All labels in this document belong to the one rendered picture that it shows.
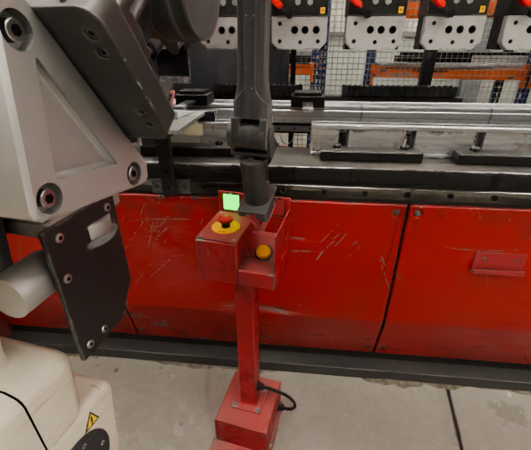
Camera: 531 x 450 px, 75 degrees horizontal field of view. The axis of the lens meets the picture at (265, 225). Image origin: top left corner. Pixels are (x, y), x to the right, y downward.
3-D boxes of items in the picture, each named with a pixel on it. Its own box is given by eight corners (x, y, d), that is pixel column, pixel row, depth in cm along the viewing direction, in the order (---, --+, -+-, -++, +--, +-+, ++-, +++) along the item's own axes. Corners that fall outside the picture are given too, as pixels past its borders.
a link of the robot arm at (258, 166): (235, 159, 68) (262, 161, 67) (244, 141, 73) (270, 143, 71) (238, 187, 72) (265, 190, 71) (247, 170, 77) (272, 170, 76)
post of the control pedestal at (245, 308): (239, 403, 117) (233, 270, 92) (244, 389, 122) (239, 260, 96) (255, 407, 116) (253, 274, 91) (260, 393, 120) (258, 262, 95)
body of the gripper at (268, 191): (277, 192, 81) (276, 164, 76) (266, 220, 74) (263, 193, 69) (251, 189, 82) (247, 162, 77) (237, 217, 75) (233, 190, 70)
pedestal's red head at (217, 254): (199, 278, 89) (192, 214, 81) (222, 246, 103) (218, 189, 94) (274, 291, 84) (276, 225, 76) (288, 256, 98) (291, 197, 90)
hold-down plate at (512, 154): (457, 164, 102) (460, 154, 101) (450, 159, 107) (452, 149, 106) (566, 167, 100) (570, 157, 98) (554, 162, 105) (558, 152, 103)
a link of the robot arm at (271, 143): (225, 128, 65) (269, 131, 63) (241, 102, 73) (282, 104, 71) (230, 180, 73) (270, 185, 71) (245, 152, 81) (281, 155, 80)
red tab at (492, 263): (472, 273, 109) (479, 254, 106) (469, 270, 111) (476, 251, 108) (523, 276, 108) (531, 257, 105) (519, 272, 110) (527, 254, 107)
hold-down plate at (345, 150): (319, 160, 106) (320, 150, 105) (319, 154, 111) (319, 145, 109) (422, 162, 103) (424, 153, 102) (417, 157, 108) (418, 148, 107)
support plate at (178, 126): (109, 132, 88) (108, 129, 88) (149, 113, 111) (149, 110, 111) (178, 134, 87) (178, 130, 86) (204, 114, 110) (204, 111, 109)
